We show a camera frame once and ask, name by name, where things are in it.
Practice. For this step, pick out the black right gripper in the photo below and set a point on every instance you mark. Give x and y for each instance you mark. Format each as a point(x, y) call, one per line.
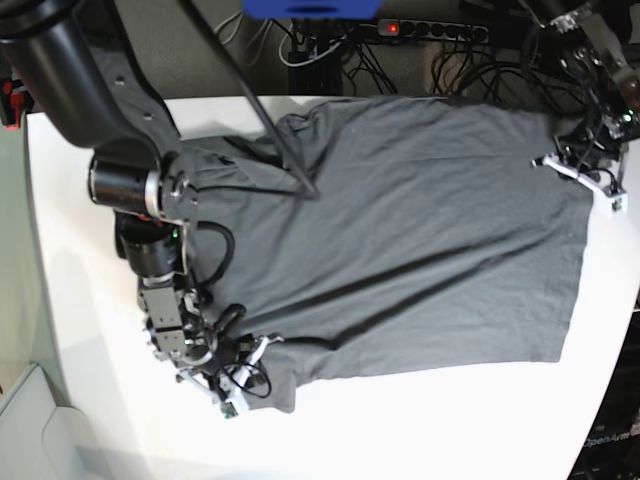
point(233, 368)

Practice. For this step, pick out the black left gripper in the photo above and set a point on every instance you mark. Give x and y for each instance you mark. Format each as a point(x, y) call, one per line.
point(592, 152)

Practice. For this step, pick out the dark grey t-shirt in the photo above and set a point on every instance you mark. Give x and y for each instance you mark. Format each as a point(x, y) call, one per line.
point(434, 242)

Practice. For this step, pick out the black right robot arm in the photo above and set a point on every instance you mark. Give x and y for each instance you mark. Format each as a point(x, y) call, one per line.
point(76, 61)

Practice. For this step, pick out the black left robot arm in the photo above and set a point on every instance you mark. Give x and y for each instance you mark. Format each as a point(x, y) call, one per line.
point(590, 39)

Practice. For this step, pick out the grey tray corner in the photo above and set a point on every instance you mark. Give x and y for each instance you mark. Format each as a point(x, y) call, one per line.
point(42, 440)

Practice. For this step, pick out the black power strip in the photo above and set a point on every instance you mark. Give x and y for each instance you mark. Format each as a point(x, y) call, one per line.
point(436, 31)

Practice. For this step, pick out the red clamp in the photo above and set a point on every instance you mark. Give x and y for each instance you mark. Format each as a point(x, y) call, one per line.
point(12, 105)

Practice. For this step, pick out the blue box overhead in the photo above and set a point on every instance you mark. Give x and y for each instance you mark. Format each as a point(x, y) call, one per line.
point(303, 9)

